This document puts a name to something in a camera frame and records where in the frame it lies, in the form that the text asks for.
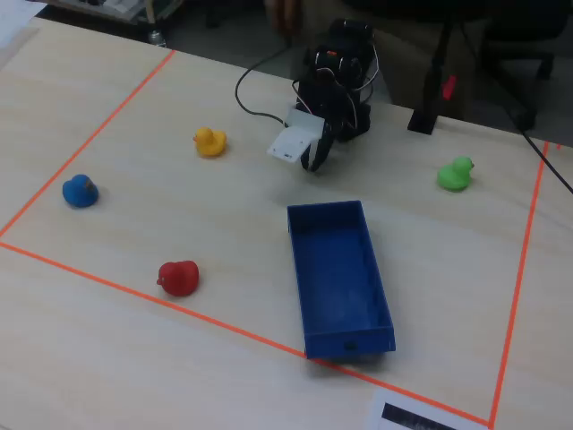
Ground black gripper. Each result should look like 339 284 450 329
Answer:
293 76 355 175

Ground green rubber duck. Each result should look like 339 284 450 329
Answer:
436 155 475 194

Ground yellow rubber duck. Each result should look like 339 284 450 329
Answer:
192 126 228 159

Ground blue plastic box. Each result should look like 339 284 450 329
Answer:
286 200 397 361

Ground red rubber duck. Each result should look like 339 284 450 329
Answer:
156 260 201 297

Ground blue rubber duck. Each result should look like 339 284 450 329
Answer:
61 173 100 210

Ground person's hand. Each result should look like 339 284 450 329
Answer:
263 0 300 35

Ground orange tape line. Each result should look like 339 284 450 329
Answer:
0 48 176 238
488 141 551 427
0 240 492 426

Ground black office chair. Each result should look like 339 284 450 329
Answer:
474 0 573 132

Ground cluttered shelf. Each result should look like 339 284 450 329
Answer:
44 0 184 24

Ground white paper with black bar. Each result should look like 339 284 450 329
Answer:
364 387 490 430

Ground plain white paper sheet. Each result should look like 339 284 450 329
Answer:
0 0 48 48

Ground thin black camera cable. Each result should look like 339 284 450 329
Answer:
235 38 295 127

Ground black camera stand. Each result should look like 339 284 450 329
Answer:
406 17 454 135

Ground thick black cable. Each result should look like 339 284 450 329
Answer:
503 102 573 194

